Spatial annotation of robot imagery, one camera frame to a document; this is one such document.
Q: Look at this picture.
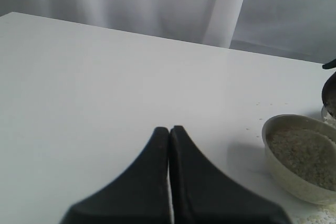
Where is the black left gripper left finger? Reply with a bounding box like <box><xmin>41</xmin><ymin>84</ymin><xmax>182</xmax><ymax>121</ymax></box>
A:
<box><xmin>61</xmin><ymin>127</ymin><xmax>169</xmax><ymax>224</ymax></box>

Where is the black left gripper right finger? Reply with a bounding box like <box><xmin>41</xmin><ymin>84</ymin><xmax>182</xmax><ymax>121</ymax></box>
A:
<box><xmin>169</xmin><ymin>126</ymin><xmax>285</xmax><ymax>223</ymax></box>

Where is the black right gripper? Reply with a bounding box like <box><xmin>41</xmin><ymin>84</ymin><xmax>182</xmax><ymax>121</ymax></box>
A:
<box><xmin>321</xmin><ymin>73</ymin><xmax>335</xmax><ymax>118</ymax></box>

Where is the round metal rice tray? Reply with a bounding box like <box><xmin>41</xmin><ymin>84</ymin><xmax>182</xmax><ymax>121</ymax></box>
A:
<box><xmin>321</xmin><ymin>107</ymin><xmax>336</xmax><ymax>128</ymax></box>

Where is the white ceramic rice bowl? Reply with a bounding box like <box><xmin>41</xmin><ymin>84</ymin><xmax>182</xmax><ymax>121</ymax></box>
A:
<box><xmin>261</xmin><ymin>114</ymin><xmax>335</xmax><ymax>205</ymax></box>

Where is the white curtain backdrop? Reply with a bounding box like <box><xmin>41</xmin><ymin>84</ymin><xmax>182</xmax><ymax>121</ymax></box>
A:
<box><xmin>1</xmin><ymin>0</ymin><xmax>335</xmax><ymax>63</ymax></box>

